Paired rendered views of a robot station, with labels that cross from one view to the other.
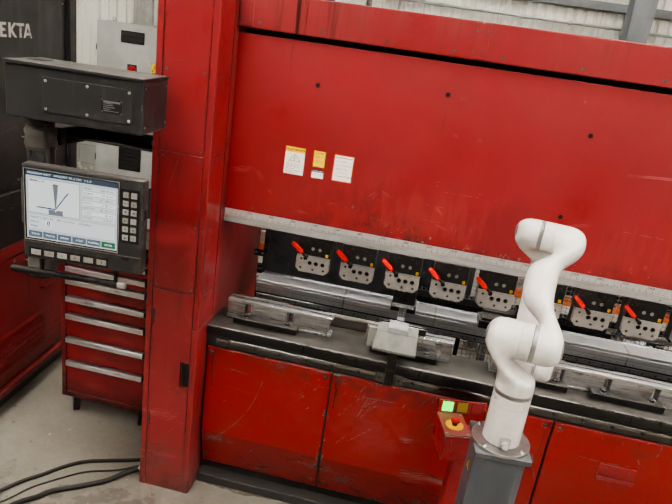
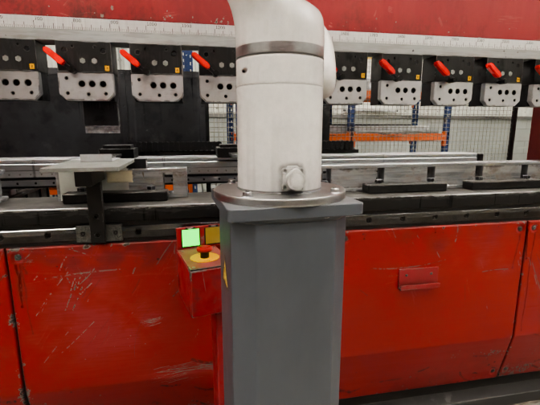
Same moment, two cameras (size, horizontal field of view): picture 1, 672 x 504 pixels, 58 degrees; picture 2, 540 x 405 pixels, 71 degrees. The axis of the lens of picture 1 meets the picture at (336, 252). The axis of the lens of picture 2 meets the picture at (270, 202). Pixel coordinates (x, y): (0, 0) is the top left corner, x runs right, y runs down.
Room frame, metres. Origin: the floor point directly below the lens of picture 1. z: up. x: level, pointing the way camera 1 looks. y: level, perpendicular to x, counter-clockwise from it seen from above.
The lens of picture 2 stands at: (1.19, -0.43, 1.10)
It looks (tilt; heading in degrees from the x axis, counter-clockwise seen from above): 11 degrees down; 341
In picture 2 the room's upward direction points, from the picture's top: straight up
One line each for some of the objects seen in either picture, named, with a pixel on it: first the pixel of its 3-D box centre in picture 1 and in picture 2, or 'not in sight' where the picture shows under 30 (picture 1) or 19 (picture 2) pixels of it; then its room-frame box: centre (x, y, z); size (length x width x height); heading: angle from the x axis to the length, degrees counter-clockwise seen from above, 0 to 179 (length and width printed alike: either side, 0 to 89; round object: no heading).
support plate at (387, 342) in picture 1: (396, 339); (93, 165); (2.35, -0.31, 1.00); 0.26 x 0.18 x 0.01; 172
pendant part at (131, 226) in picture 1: (89, 216); not in sight; (2.13, 0.93, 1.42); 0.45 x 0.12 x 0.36; 88
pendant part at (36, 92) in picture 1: (87, 182); not in sight; (2.22, 0.97, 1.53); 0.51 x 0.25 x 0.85; 88
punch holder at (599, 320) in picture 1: (591, 306); (341, 79); (2.39, -1.10, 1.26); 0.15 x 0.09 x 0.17; 82
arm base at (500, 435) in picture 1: (506, 416); (279, 129); (1.71, -0.62, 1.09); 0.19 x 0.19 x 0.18
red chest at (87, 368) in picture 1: (127, 324); not in sight; (3.05, 1.11, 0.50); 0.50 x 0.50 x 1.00; 82
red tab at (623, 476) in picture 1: (616, 474); (419, 278); (2.20, -1.32, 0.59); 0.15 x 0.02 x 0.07; 82
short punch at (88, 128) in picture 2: (404, 298); (101, 117); (2.50, -0.33, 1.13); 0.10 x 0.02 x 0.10; 82
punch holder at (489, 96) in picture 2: not in sight; (495, 83); (2.31, -1.69, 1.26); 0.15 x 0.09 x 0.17; 82
